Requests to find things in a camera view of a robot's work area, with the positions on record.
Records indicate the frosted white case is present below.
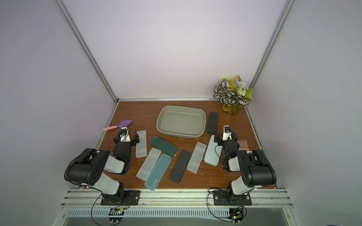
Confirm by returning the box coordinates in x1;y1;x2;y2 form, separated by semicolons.
187;142;207;173
135;130;147;158
136;147;161;181

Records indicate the black pencil case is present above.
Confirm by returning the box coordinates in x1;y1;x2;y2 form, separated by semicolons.
169;149;192;184
207;112;219;135

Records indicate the teal translucent pencil case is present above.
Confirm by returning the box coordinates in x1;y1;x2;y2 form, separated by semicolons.
145;154;172;191

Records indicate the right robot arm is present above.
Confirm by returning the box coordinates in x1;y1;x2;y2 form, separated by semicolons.
214;128;277;205

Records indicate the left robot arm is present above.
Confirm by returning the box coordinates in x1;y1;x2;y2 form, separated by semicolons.
64;127;140;203

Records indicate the light blue pencil case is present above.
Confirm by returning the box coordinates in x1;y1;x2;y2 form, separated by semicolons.
204;135;222;167

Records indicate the dark green pencil case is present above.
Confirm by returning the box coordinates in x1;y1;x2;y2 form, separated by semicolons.
150;136;178;156

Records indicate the grey-green plastic storage box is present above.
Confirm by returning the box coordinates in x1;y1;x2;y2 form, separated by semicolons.
156;105;206;138

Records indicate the pink comb brush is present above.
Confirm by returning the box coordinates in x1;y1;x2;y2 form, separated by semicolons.
237;140;249;151

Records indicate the purple and pink toy shovel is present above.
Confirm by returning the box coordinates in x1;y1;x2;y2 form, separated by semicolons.
102;120;132;131

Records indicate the artificial plant in amber vase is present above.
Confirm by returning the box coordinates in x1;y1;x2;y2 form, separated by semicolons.
213;75;253;115

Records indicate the left circuit board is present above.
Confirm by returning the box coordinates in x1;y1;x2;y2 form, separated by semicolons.
108;208;125;226

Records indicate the circuit board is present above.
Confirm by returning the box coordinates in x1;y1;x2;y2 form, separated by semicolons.
108;208;125;226
228;206;247;224

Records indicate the right circuit board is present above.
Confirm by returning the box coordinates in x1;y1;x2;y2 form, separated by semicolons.
228;206;247;224

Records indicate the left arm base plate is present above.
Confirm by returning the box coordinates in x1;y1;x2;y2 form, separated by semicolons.
100;190;140;206

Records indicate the left base cable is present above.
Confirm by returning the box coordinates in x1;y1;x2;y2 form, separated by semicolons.
90;193;131;226

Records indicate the base cable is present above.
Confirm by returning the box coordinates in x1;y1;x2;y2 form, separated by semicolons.
90;193;131;226
206;187;247;223

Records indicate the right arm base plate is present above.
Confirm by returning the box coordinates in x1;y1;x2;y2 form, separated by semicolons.
212;190;252;206

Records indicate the aluminium front rail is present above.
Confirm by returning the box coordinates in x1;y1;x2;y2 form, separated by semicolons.
61;189;293;208

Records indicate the right base cable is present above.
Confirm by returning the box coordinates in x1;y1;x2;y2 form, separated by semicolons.
206;187;247;223

